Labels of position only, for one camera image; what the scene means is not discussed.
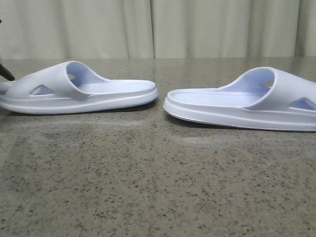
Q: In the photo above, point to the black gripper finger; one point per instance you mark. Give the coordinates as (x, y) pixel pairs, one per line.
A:
(4, 72)

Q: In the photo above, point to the light blue slipper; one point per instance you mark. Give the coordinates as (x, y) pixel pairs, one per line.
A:
(73, 87)
(261, 98)

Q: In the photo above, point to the grey-white pleated curtain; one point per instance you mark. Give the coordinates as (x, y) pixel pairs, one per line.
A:
(56, 29)

